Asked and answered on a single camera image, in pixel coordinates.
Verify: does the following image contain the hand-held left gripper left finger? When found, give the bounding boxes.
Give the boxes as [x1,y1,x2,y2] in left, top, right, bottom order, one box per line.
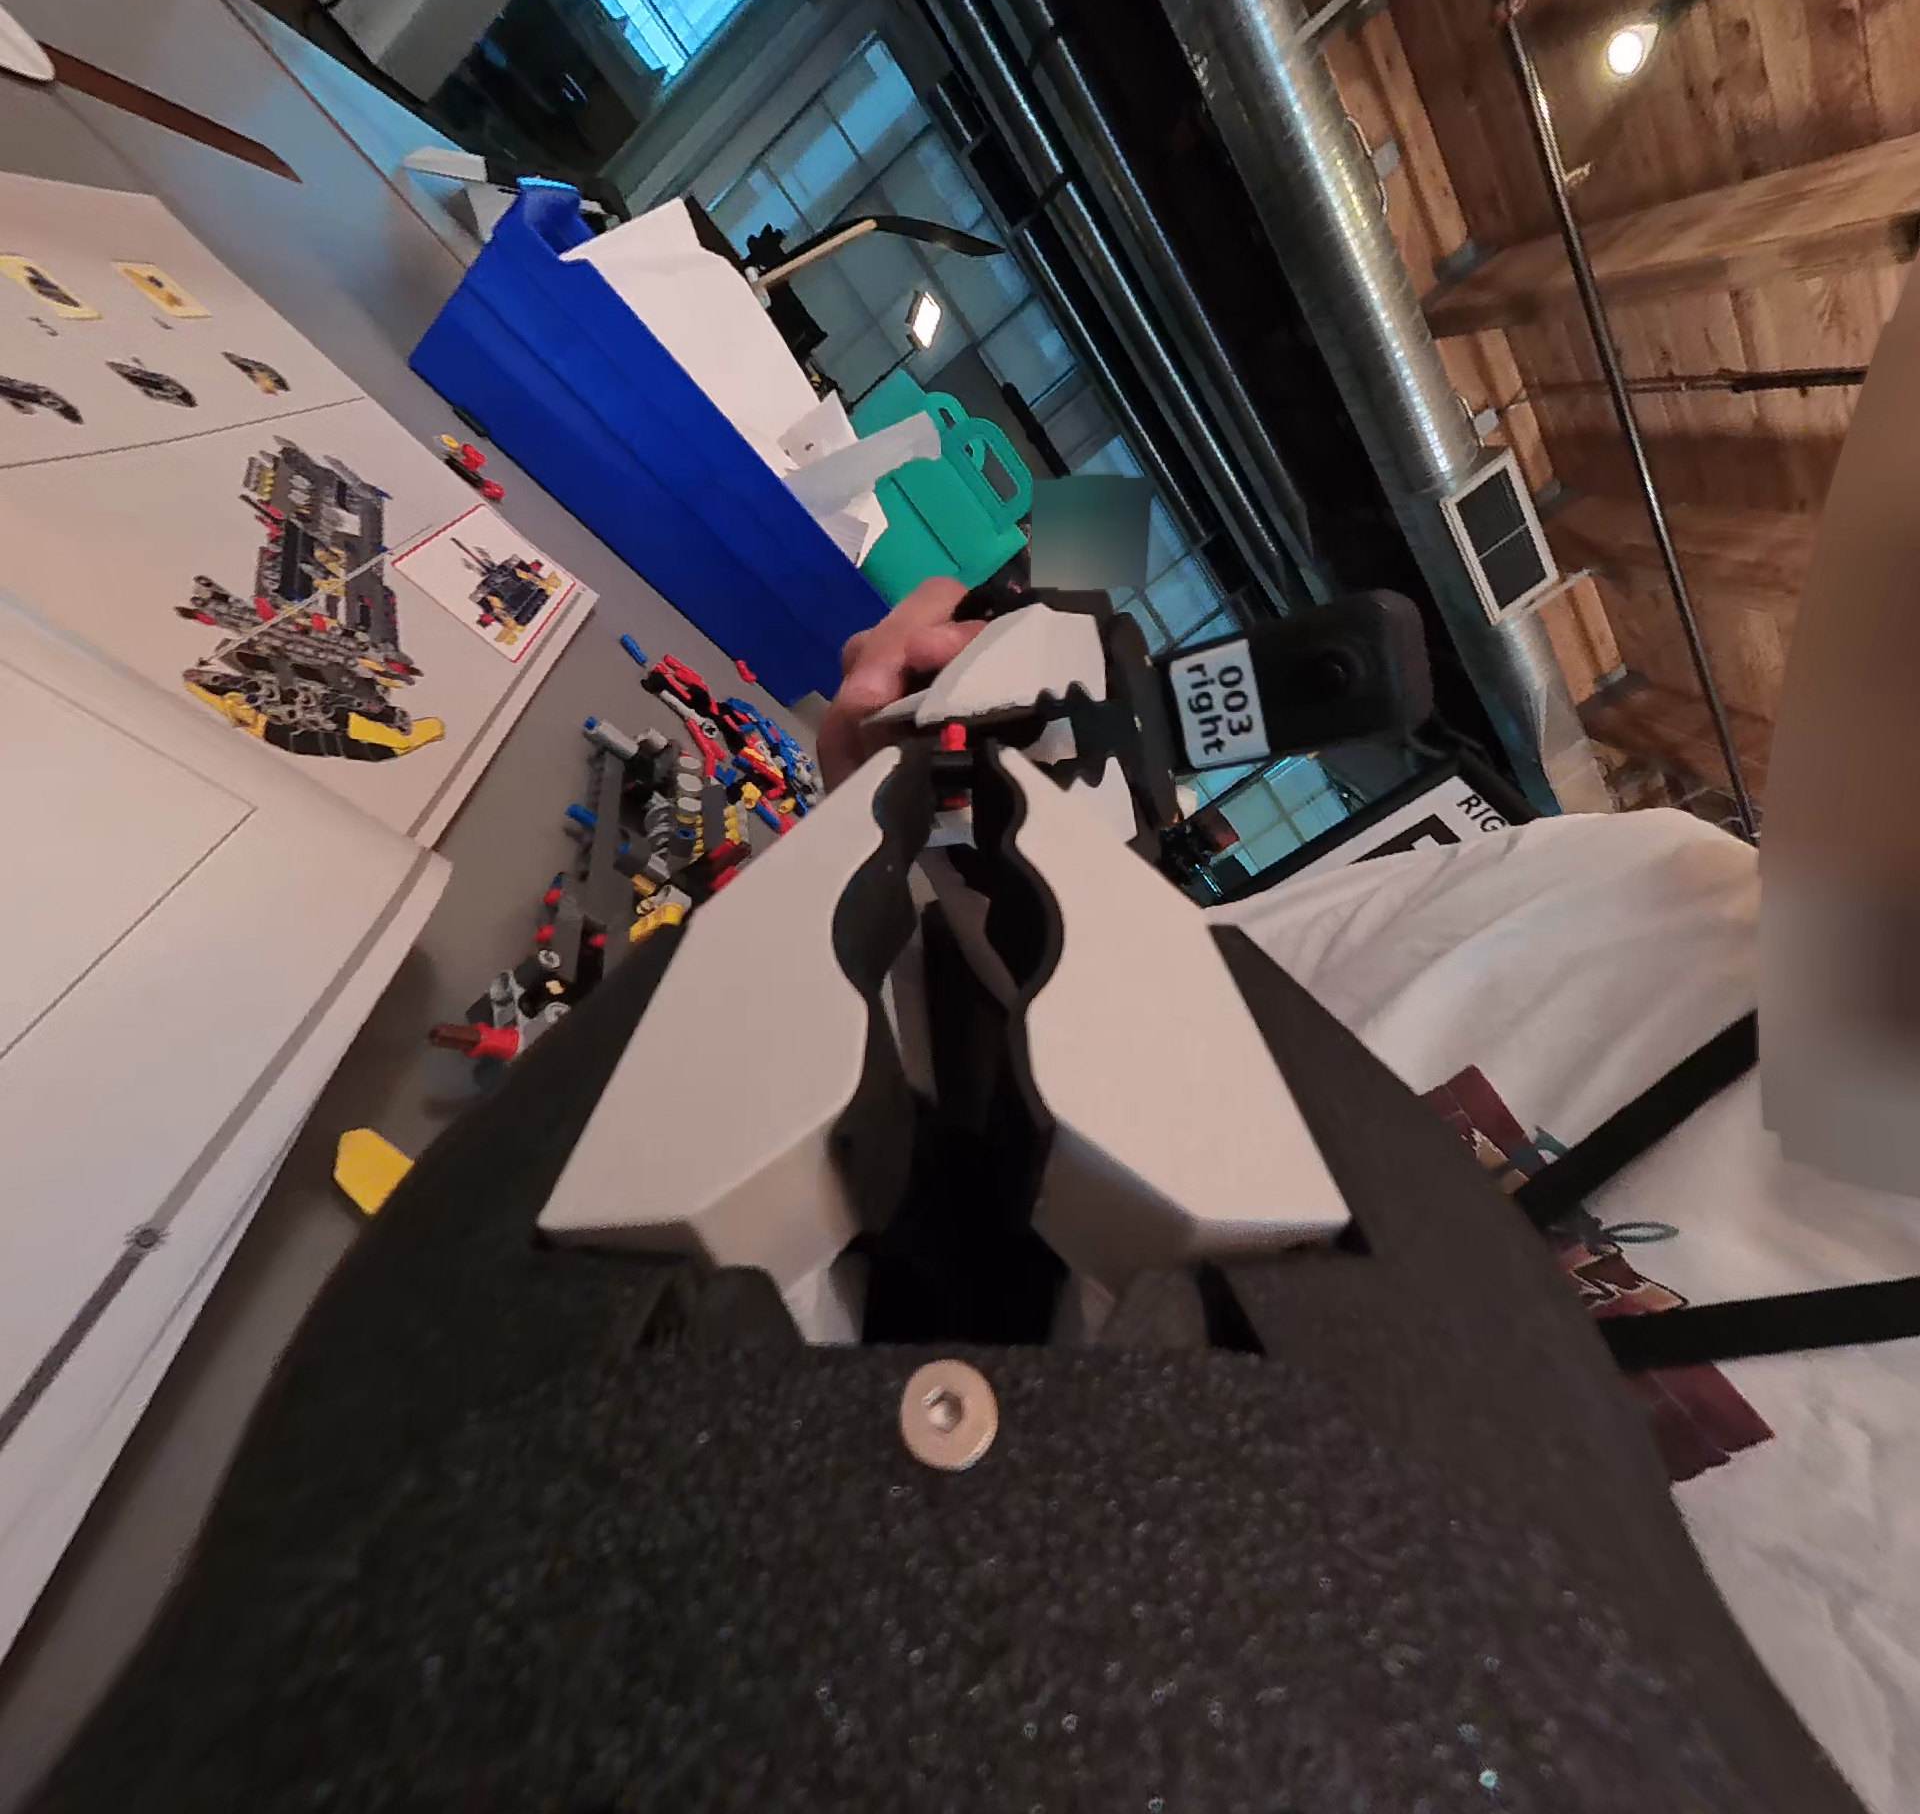
[536,753,913,1268]

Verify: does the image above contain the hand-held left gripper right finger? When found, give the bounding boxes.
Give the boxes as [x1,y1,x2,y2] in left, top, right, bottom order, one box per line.
[990,746,1355,1268]

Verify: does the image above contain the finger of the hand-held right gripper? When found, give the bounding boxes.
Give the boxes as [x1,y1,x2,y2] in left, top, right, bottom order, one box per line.
[859,605,1112,732]
[1020,701,1130,799]

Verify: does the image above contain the grey black lego chassis assembly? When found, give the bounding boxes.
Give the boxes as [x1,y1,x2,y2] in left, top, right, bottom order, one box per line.
[426,717,752,1067]

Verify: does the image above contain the pile of red blue lego pins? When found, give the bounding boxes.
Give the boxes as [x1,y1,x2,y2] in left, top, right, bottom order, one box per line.
[618,630,828,826]

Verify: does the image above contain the yellow and black lego arc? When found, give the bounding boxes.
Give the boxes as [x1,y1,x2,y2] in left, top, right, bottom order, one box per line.
[331,1127,417,1219]

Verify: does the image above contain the white instruction booklet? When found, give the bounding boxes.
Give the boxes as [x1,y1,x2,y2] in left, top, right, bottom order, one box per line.
[0,171,601,1652]

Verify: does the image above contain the person's right hand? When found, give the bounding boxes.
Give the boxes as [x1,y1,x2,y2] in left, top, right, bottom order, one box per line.
[818,576,999,784]

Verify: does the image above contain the teal fabric bag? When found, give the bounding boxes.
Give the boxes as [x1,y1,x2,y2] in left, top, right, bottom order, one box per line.
[845,388,1035,609]

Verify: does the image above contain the black white printed sign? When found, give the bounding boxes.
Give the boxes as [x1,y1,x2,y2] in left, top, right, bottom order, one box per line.
[1341,771,1539,871]

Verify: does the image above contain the white vent grille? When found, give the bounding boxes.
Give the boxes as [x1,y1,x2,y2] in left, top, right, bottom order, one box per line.
[1439,450,1563,622]

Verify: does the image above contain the white printed t-shirt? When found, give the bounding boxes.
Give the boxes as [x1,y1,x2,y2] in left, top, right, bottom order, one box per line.
[1207,809,1920,1814]

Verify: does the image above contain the wooden board stand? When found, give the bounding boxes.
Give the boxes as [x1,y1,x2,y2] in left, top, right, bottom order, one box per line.
[750,212,1007,300]

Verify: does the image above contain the blue plastic bin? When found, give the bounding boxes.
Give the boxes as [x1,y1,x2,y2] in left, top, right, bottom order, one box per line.
[408,187,894,706]

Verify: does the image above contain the white paper sheets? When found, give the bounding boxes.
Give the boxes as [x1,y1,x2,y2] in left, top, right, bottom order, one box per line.
[561,195,937,563]

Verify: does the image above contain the silver ventilation duct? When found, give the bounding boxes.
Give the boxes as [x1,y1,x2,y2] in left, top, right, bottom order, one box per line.
[1198,0,1578,810]

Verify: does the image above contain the black lanyard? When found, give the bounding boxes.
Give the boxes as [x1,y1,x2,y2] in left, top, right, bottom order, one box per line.
[1514,1011,1920,1373]

